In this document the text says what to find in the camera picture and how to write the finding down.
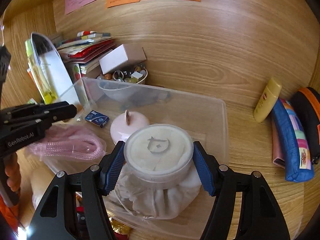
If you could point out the white powder puff case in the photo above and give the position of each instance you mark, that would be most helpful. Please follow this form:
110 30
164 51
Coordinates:
159 155

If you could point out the white drawstring cloth bag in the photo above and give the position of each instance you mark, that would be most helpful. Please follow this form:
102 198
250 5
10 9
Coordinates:
141 201

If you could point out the red velvet pouch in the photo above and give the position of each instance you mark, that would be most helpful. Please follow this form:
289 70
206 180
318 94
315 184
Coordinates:
81 218

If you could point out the small blue box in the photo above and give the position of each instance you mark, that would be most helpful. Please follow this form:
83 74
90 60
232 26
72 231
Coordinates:
97 118

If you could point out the stack of books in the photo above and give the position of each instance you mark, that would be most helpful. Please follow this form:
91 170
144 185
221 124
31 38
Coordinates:
81 55

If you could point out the pink wallet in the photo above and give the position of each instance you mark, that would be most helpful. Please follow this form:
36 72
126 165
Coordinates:
277 155

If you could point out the yellow green spray bottle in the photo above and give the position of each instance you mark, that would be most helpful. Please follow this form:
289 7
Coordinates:
47 93

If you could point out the person's left hand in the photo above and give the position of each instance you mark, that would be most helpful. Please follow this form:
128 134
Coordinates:
12 170

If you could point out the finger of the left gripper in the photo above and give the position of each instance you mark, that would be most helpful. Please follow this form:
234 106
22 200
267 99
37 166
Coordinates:
54 112

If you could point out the clear plastic storage bin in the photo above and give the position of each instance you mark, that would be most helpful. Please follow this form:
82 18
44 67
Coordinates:
75 146

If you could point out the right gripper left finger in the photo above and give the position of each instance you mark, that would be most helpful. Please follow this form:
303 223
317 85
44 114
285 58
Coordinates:
56 216

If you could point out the glass bowl of trinkets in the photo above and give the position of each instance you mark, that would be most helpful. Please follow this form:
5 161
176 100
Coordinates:
125 79

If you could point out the yellow lotion tube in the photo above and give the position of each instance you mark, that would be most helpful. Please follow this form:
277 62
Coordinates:
267 100

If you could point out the black orange zip case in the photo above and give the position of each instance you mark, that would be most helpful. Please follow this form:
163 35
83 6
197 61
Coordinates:
305 102

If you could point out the pink round jar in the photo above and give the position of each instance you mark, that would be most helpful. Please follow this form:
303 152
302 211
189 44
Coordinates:
124 125

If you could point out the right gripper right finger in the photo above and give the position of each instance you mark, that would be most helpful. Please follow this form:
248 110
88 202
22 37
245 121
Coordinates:
260 214

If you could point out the blue patterned pencil pouch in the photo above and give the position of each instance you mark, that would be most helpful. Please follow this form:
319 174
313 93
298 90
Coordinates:
293 143

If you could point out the white brown small box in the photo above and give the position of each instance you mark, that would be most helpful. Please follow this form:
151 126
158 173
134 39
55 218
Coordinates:
123 56

